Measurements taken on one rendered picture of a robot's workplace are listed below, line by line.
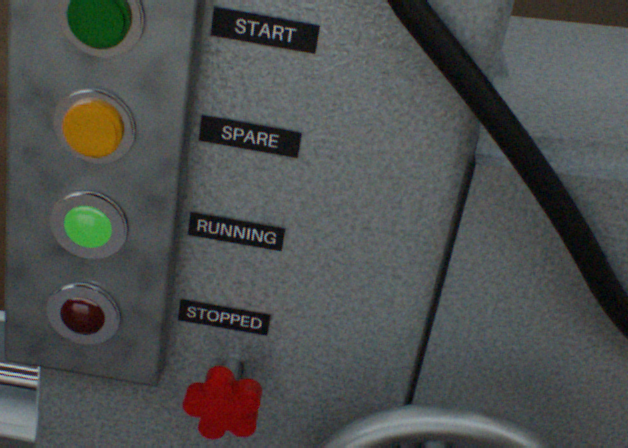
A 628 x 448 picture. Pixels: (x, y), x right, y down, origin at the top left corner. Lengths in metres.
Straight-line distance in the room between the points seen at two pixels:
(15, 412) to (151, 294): 0.27
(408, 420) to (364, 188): 0.11
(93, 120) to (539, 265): 0.22
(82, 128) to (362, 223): 0.14
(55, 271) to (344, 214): 0.14
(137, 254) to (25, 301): 0.06
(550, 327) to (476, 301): 0.04
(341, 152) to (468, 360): 0.14
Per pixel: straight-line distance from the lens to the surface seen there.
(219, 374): 0.51
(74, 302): 0.52
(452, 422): 0.50
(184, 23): 0.45
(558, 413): 0.58
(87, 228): 0.49
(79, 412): 0.59
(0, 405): 0.77
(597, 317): 0.54
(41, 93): 0.47
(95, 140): 0.47
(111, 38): 0.45
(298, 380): 0.55
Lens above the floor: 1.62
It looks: 30 degrees down
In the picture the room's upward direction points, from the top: 10 degrees clockwise
